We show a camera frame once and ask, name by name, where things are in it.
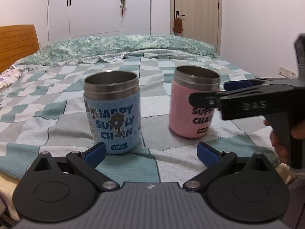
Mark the green wardrobe hanging ornament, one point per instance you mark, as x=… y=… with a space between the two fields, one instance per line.
x=123 y=7

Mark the orange wooden headboard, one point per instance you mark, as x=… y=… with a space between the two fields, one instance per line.
x=16 y=42

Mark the blue sleeved steel cup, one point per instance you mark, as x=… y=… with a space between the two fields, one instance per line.
x=112 y=103

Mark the checkered teal bed blanket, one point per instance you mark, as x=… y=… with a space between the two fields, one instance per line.
x=46 y=111

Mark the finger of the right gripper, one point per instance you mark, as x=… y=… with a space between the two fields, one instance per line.
x=206 y=100
x=235 y=85

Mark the beige wooden door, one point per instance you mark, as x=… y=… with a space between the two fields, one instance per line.
x=202 y=20

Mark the green floral quilt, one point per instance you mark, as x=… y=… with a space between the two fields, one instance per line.
x=94 y=49

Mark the red door handle ornament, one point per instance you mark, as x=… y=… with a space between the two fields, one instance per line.
x=177 y=26

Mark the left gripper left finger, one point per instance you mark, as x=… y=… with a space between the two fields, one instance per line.
x=84 y=164

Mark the white wardrobe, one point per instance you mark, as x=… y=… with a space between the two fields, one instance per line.
x=68 y=19

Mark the black door handle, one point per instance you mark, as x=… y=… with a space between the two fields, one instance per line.
x=177 y=14

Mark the white wall socket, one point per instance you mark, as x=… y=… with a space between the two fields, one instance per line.
x=287 y=73

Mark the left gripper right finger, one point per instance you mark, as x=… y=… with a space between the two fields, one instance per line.
x=218 y=164

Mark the floral white pillow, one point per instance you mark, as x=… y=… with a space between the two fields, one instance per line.
x=9 y=77

